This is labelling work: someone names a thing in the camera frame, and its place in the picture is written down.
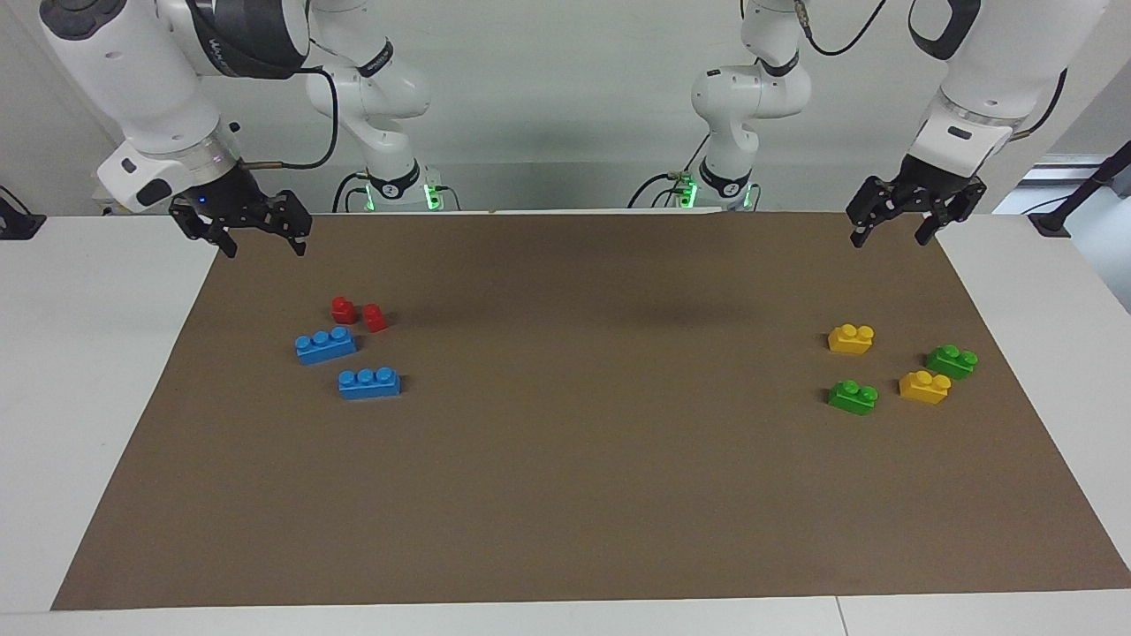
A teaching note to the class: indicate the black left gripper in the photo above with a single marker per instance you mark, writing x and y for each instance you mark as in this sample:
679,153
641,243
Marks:
932,187

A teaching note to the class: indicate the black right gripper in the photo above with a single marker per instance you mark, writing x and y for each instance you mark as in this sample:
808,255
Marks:
230,203

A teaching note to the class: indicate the blue three-stud toy block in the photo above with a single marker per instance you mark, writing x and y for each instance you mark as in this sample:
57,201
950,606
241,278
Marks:
325,346
369,385

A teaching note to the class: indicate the green two-stud toy block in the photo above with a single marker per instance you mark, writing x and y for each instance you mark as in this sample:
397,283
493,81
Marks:
853,399
952,362

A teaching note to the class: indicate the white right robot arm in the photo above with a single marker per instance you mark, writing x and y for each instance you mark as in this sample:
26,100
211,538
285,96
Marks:
132,79

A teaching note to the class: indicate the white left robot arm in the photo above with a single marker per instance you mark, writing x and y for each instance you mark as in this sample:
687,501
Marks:
990,79

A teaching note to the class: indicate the red one-stud toy block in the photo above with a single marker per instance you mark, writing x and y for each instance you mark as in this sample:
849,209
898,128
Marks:
343,310
375,318

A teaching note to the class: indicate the yellow two-stud toy block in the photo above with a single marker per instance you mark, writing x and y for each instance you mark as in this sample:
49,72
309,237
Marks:
851,339
924,388

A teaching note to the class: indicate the black stand pole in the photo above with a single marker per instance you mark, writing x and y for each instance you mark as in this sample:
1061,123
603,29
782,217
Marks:
1074,194

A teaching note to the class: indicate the black table clamp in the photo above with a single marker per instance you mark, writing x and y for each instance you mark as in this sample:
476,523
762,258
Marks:
19,221

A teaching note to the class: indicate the brown table mat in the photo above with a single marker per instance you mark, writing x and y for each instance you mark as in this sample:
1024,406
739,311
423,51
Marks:
565,495

